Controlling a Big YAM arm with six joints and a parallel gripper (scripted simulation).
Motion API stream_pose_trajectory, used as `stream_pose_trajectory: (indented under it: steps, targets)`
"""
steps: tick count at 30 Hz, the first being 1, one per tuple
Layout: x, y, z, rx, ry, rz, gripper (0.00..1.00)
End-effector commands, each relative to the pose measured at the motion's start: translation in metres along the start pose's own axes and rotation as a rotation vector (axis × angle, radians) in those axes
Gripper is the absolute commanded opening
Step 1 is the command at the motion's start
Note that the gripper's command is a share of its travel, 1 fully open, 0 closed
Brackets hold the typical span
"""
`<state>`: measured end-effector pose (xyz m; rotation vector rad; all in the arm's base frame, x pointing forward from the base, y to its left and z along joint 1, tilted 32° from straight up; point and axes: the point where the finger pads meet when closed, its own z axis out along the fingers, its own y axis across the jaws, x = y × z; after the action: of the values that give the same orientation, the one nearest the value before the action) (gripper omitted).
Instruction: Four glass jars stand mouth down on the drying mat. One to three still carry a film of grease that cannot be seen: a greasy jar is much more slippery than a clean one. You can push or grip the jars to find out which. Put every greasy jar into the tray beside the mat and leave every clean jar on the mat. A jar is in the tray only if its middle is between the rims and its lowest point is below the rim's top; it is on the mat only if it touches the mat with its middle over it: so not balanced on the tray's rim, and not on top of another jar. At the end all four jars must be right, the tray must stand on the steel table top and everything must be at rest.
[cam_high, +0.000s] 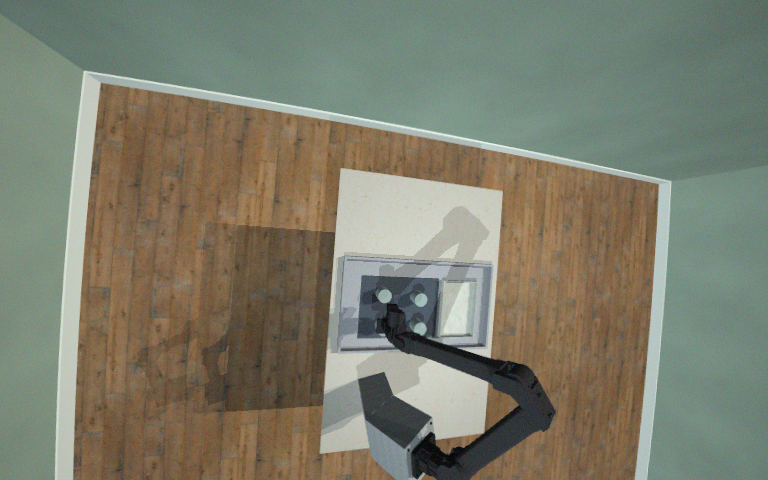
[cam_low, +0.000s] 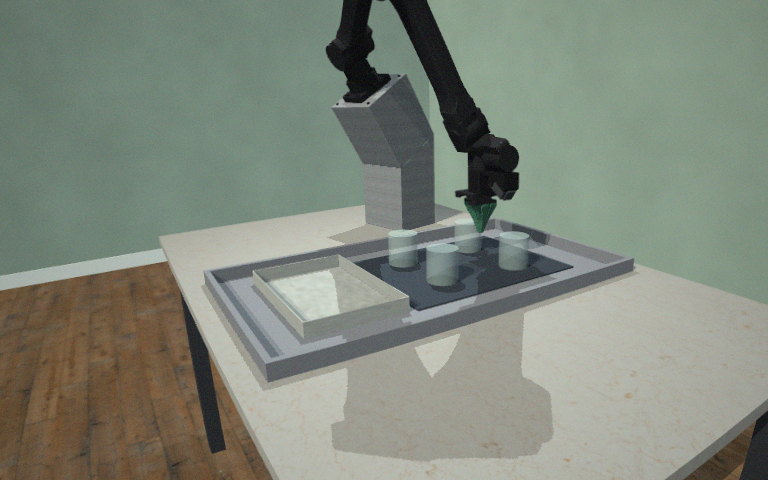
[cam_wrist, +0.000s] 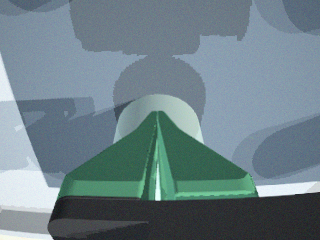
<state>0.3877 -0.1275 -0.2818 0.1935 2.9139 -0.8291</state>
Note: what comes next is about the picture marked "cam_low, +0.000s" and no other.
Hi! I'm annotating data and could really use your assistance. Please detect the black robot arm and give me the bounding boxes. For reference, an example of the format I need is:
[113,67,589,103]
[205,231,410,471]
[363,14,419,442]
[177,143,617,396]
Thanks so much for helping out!
[326,0,519,201]

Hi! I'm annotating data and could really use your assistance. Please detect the white shallow tray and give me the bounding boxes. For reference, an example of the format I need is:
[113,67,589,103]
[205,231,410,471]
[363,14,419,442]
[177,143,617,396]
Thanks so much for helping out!
[253,254,410,339]

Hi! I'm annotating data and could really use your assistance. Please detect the clear glass jar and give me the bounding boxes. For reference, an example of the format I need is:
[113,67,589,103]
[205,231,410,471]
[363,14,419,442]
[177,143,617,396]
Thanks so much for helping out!
[454,219,481,253]
[426,243,459,286]
[388,230,418,267]
[498,231,529,270]

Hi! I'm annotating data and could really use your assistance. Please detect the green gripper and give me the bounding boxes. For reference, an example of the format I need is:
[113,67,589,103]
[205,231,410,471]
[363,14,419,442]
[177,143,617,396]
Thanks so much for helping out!
[455,167,497,233]

